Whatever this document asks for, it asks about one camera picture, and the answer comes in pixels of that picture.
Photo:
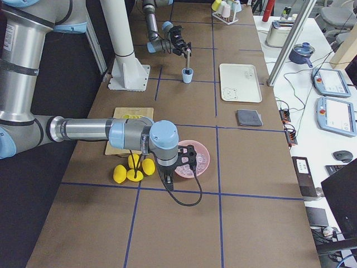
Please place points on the teach pendant tablet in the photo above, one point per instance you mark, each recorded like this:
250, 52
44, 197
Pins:
336, 116
330, 82

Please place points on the black box with label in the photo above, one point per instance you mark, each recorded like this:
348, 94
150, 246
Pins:
304, 178

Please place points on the grey folded cloth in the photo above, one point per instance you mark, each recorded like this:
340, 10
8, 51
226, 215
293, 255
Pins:
249, 118

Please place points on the white wire cup rack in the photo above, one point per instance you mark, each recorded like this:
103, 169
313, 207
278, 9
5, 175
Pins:
235, 9

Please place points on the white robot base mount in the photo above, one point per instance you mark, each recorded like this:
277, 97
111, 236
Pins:
127, 72

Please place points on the steel muddler with black tip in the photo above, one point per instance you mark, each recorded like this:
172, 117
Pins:
187, 66

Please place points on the black computer mouse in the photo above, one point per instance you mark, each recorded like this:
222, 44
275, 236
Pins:
343, 156

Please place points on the cream bear serving tray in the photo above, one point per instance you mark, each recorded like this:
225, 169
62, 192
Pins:
239, 83

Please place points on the yellow lemon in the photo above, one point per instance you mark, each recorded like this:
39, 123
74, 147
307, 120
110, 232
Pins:
119, 174
133, 161
135, 175
148, 166

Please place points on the black keyboard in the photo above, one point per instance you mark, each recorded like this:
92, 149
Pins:
331, 169

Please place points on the light blue plastic cup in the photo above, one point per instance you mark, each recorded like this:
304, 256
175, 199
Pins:
187, 75

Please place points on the aluminium frame post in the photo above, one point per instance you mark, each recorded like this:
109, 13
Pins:
291, 40

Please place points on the wooden cutting board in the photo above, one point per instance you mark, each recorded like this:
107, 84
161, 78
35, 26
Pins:
118, 112

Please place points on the black cable connectors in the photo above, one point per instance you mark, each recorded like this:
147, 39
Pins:
285, 115
290, 133

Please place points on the black monitor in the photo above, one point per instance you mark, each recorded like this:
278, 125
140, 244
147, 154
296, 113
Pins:
340, 192

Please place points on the white toaster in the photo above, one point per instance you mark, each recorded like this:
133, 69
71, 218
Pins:
278, 33

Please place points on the blue saucepan with lid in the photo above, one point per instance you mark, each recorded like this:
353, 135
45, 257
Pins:
301, 54

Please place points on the yellow cup on rack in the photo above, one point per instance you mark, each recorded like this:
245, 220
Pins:
215, 5

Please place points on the pink bowl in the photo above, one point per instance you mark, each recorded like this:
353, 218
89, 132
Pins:
205, 156

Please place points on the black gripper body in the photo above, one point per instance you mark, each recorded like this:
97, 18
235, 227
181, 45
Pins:
165, 170
177, 45

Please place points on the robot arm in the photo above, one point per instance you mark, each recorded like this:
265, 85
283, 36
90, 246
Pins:
157, 42
41, 116

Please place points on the pink cup on rack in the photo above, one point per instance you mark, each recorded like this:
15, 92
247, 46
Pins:
224, 10

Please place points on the clear ice cubes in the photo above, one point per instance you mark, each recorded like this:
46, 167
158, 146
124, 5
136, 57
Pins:
202, 160

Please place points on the red bottle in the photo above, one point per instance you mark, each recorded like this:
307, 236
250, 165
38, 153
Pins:
268, 10

